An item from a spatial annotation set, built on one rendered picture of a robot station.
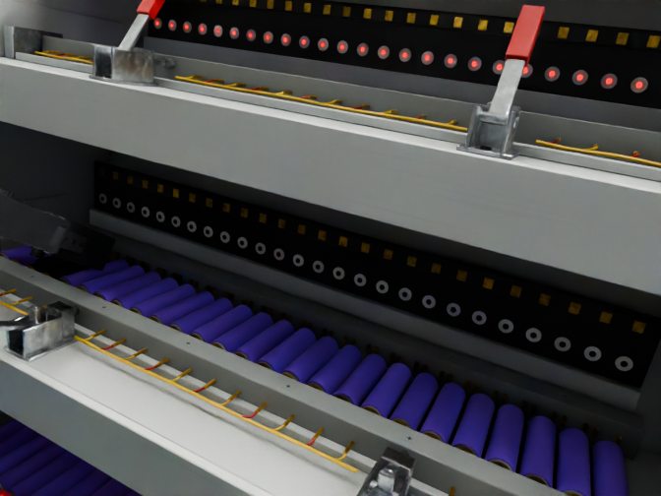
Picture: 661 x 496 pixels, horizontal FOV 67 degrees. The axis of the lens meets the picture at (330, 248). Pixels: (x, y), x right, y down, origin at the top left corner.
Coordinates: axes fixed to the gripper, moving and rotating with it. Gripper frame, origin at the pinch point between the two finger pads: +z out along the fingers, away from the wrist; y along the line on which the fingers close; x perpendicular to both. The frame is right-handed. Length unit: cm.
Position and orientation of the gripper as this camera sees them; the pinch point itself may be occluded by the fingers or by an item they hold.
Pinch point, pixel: (61, 237)
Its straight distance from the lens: 47.1
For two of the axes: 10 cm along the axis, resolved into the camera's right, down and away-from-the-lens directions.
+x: -3.4, 9.3, -1.6
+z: 2.9, 2.7, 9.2
